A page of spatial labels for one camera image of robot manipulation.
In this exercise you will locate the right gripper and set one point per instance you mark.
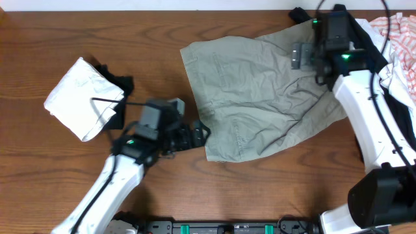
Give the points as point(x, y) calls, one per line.
point(305, 49)

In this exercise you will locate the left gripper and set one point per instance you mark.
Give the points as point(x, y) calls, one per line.
point(197, 141)

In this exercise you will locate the khaki green shorts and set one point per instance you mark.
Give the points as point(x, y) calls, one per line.
point(251, 99)

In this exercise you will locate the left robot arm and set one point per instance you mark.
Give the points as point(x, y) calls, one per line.
point(137, 149)

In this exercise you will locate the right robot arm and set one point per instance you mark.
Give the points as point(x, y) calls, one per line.
point(352, 59)

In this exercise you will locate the orange striped shirt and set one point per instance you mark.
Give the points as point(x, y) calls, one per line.
point(403, 42)

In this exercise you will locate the black long garment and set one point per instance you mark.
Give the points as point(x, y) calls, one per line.
point(362, 39)

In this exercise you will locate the folded white cloth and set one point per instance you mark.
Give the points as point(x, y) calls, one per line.
point(83, 100)

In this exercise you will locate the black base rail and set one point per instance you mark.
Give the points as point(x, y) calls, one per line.
point(128, 223)

